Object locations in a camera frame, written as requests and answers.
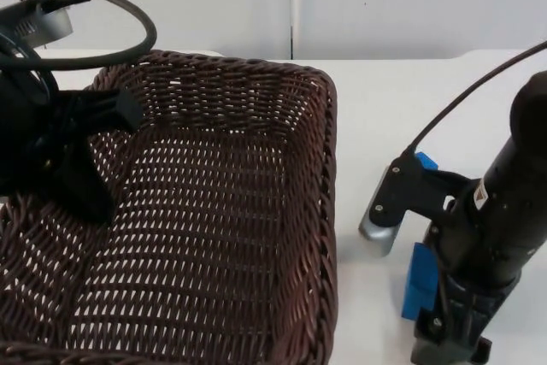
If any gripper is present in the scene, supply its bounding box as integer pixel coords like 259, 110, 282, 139
409, 227, 521, 365
25, 89, 145, 225

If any dark brown wicker basket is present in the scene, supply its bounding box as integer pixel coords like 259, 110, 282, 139
0, 49, 341, 365

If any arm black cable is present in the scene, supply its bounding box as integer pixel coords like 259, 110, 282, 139
0, 0, 158, 84
400, 38, 547, 162

